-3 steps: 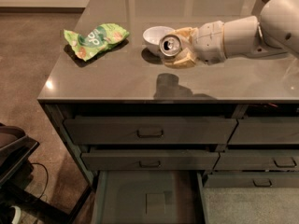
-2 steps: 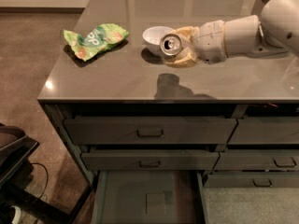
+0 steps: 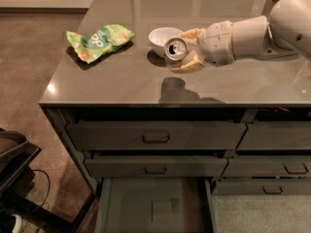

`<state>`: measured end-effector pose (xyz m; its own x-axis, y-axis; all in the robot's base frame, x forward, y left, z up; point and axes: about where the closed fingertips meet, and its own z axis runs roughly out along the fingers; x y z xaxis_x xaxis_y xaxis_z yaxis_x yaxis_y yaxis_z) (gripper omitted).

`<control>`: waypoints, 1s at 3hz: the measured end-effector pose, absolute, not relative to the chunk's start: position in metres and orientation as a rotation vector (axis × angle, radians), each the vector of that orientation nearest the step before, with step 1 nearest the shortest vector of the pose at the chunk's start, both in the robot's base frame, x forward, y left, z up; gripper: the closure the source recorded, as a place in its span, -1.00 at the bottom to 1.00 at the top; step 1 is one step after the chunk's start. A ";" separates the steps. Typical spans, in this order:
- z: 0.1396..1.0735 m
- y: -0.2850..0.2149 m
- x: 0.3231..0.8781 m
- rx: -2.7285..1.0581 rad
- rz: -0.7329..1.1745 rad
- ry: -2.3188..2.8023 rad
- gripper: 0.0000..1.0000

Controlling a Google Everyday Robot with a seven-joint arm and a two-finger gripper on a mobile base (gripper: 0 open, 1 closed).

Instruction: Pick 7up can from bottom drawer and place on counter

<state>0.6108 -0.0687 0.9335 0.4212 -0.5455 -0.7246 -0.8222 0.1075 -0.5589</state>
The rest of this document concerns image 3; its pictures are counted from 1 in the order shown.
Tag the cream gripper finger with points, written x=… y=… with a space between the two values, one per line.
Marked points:
x=191 y=63
x=192 y=36

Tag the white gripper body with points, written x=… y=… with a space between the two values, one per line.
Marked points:
x=216 y=43

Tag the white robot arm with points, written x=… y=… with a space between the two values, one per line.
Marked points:
x=285 y=32

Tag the grey drawer cabinet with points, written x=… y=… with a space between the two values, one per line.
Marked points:
x=134 y=84

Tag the top right drawer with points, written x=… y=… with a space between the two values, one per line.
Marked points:
x=277 y=135

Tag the bottom right drawer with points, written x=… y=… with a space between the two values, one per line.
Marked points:
x=265 y=187

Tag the top left drawer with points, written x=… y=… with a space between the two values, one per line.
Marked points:
x=155 y=135

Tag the middle right drawer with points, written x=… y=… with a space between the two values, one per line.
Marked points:
x=268 y=166

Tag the middle left drawer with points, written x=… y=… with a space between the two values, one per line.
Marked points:
x=155 y=166

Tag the open bottom left drawer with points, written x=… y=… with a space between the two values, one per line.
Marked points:
x=155 y=205

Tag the white bowl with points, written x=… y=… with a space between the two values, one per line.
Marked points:
x=160 y=36

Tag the green snack bag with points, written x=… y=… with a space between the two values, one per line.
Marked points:
x=105 y=40

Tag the black cart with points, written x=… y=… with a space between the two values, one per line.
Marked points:
x=16 y=154

